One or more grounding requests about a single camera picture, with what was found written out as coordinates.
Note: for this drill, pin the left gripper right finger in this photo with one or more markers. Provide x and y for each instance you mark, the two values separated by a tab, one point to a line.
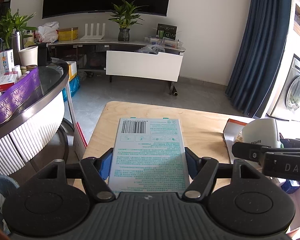
202	172

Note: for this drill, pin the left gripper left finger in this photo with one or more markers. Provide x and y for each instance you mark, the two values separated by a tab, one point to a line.
95	171

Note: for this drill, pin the white mosquito plug heater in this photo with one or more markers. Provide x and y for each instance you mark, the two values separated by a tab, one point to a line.
262	132

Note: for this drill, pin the teal white carton box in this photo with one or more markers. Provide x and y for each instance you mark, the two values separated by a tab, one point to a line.
148	156

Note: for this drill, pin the silver washing machine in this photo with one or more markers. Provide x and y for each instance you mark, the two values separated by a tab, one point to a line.
287	106

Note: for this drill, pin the round side table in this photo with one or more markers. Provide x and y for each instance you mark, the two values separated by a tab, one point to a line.
37	132

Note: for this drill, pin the black roll on floor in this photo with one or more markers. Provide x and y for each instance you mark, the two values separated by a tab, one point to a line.
173	90

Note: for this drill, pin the blue plastic bag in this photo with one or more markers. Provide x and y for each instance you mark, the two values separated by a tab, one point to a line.
74	85

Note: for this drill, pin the yellow white cardboard box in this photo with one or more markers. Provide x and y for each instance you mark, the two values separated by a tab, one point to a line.
72	69

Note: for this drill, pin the purple storage tin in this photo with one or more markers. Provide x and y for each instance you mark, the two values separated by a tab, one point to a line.
18	94

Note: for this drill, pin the white TV console cabinet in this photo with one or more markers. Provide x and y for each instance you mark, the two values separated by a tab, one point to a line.
149	60

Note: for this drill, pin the dark blue curtain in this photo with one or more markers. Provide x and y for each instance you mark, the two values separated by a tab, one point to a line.
259	56

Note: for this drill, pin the white paper cup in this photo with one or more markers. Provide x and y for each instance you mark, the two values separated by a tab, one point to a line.
29	56

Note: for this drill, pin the white wifi router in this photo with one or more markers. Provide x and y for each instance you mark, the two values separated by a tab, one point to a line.
96	32

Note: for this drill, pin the yellow tin box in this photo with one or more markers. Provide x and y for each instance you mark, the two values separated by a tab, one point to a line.
68	34

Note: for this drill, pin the black green display box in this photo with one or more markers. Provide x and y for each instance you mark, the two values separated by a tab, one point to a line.
167	31

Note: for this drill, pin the white medicine box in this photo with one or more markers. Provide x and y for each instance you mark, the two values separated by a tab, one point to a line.
6	61

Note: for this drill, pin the white plastic bag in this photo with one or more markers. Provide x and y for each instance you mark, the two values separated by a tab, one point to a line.
48	32

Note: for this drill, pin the steel thermos cup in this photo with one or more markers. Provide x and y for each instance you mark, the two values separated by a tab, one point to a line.
16	46

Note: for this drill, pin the potted plant on console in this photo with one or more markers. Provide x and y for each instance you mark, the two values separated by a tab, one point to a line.
125	15

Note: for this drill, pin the potted plant on side table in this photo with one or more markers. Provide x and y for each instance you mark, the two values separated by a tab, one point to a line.
13	23

